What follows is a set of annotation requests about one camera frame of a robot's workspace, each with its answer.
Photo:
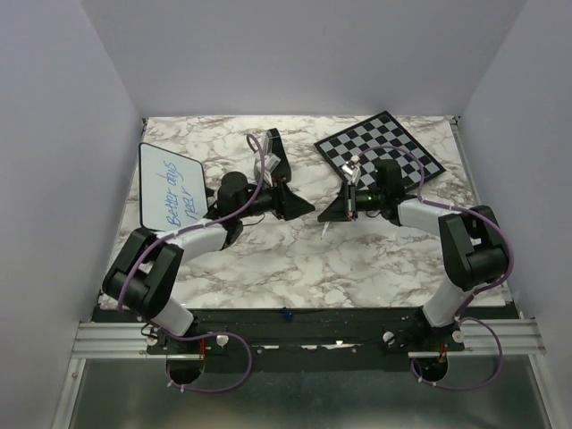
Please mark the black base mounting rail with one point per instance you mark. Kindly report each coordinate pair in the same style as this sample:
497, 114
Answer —
230, 341

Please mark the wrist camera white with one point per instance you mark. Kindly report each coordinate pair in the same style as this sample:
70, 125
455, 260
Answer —
351, 170
271, 162

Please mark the black grey chessboard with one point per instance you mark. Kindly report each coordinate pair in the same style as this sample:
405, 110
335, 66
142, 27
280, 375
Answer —
380, 137

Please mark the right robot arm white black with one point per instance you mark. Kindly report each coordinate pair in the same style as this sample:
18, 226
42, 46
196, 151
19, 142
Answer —
476, 255

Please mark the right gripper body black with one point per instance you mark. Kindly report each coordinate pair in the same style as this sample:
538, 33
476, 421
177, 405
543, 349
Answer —
350, 191

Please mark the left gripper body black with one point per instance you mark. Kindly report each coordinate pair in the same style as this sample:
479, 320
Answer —
279, 203

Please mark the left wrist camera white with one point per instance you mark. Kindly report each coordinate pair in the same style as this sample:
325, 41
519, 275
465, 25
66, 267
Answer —
271, 162

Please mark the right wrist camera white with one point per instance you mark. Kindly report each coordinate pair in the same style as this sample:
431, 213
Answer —
351, 170

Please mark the blue whiteboard marker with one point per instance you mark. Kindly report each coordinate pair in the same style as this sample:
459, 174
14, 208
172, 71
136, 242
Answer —
325, 228

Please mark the black metronome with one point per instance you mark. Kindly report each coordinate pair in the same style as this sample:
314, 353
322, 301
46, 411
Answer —
272, 143

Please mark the whiteboard with black frame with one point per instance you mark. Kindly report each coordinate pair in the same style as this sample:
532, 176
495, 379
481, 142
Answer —
172, 189

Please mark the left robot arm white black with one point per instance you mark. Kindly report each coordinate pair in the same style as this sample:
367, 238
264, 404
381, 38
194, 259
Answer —
142, 275

